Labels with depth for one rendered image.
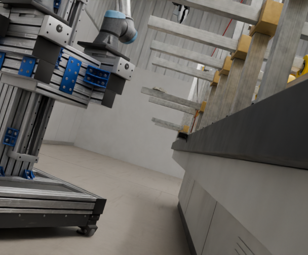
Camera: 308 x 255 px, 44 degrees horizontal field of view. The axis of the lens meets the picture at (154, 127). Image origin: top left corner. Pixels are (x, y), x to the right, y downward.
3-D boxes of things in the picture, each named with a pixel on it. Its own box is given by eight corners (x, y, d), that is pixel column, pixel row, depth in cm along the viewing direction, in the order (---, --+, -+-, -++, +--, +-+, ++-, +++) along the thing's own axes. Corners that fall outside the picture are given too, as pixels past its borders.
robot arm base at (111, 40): (86, 43, 214) (91, 27, 214) (103, 53, 226) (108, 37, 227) (105, 46, 205) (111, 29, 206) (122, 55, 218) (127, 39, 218)
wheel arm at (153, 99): (148, 102, 209) (150, 94, 210) (148, 102, 213) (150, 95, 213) (223, 125, 208) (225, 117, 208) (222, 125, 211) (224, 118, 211)
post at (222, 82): (200, 143, 137) (237, 18, 139) (199, 143, 140) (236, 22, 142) (210, 146, 137) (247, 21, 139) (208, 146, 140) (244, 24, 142)
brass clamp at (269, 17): (258, 19, 81) (264, -3, 81) (244, 38, 94) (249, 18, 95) (286, 28, 81) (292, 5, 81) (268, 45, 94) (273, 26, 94)
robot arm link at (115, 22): (95, 28, 213) (102, 5, 214) (108, 37, 225) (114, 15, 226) (112, 30, 208) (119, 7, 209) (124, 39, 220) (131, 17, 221)
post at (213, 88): (192, 151, 162) (224, 44, 164) (192, 150, 165) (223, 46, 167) (200, 153, 161) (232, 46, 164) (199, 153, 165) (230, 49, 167)
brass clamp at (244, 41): (235, 49, 106) (240, 33, 106) (227, 60, 119) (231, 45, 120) (256, 56, 106) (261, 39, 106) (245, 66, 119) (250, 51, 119)
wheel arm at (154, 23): (147, 24, 110) (150, 12, 110) (147, 28, 114) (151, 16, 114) (313, 73, 108) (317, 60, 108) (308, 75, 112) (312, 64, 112)
